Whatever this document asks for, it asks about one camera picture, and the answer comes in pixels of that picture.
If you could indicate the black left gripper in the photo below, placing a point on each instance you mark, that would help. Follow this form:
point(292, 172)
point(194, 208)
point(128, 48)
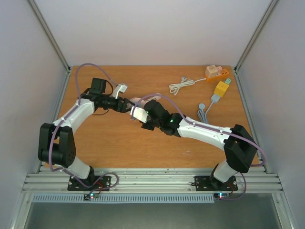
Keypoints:
point(122, 108)

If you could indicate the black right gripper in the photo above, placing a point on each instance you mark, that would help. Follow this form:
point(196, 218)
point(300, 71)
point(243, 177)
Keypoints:
point(147, 122)

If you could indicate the round beige power strip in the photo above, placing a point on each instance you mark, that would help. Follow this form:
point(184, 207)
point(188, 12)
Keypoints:
point(135, 100)

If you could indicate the yellow cube socket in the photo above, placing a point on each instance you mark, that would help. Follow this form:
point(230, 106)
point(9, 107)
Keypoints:
point(221, 88)

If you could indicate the green small plug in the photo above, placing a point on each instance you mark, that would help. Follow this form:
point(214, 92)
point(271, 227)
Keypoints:
point(228, 81)

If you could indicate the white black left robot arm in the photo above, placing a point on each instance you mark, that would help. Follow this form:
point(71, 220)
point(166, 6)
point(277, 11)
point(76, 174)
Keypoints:
point(56, 140)

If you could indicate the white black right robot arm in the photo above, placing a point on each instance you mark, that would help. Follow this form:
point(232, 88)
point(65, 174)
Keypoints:
point(235, 142)

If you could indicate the beige cube plug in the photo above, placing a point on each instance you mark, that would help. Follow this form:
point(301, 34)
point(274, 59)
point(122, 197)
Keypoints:
point(211, 71)

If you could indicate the pink small plug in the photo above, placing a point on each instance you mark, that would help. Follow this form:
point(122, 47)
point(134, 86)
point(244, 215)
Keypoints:
point(219, 68)

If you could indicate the orange power strip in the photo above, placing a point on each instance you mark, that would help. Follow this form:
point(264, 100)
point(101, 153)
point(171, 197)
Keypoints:
point(222, 74)

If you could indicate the left controller board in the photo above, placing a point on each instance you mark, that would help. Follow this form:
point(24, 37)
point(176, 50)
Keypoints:
point(91, 196)

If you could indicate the controller board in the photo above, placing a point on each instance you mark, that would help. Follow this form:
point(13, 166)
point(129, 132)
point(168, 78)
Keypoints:
point(91, 196)
point(222, 195)

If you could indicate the right controller board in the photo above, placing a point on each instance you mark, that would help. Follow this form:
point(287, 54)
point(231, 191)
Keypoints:
point(222, 195)

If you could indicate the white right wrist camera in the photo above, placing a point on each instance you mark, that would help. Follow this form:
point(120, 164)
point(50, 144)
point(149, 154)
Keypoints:
point(139, 114)

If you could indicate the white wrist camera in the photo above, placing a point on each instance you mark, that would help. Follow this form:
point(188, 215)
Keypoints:
point(139, 114)
point(120, 88)

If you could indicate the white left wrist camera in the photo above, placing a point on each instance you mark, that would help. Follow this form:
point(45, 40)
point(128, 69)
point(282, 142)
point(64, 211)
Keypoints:
point(120, 88)

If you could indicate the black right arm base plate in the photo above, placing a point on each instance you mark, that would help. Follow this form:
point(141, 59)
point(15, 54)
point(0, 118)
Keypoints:
point(203, 183)

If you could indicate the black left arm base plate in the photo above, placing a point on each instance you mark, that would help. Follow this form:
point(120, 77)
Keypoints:
point(91, 183)

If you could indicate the aluminium rail frame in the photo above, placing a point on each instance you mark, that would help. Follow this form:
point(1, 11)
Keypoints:
point(151, 162)

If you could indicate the grey slotted cable duct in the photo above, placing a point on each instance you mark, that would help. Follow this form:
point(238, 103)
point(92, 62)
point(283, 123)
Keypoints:
point(113, 198)

